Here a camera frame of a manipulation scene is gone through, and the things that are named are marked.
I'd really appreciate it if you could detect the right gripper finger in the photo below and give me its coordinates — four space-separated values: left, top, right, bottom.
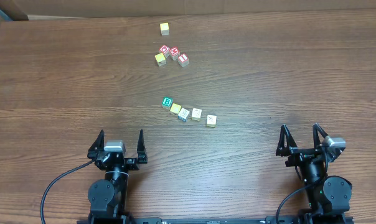
313 123 328 148
276 124 298 156

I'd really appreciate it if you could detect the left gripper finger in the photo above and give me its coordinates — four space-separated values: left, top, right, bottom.
136 129 148 163
87 129 105 156

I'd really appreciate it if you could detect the yellow top wooden block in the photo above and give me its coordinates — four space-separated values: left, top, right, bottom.
170 103 182 114

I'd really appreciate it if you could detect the yellow wooden block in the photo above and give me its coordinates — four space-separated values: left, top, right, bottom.
159 22 170 35
170 103 182 114

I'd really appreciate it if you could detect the blue edged wooden block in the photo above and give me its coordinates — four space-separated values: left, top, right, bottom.
177 108 190 122

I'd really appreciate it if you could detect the green letter B block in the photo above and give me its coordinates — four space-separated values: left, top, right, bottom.
161 97 173 110

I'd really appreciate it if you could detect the beige picture wooden block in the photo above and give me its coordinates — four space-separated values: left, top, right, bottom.
191 108 202 121

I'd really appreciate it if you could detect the beige drawing wooden block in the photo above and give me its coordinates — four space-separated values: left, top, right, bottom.
206 114 217 128

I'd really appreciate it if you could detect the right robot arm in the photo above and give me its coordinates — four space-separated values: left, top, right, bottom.
274 123 354 223

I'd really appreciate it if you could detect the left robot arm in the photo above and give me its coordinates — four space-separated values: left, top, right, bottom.
87 130 148 224

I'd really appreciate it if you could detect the yellow block near red blocks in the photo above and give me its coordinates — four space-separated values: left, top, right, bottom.
155 53 167 67

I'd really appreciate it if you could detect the red letter I block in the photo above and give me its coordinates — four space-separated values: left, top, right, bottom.
177 54 189 67

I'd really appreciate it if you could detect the red letter O block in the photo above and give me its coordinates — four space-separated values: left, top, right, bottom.
159 45 170 58

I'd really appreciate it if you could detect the red letter M block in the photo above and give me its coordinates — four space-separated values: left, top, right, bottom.
169 47 181 61

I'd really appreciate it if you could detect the far yellow wooden block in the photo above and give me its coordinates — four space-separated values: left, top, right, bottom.
159 22 170 35

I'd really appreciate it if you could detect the cardboard box back edge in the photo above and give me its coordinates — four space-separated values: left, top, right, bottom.
0 0 376 20

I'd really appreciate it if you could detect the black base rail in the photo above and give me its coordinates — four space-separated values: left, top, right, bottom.
76 216 354 224

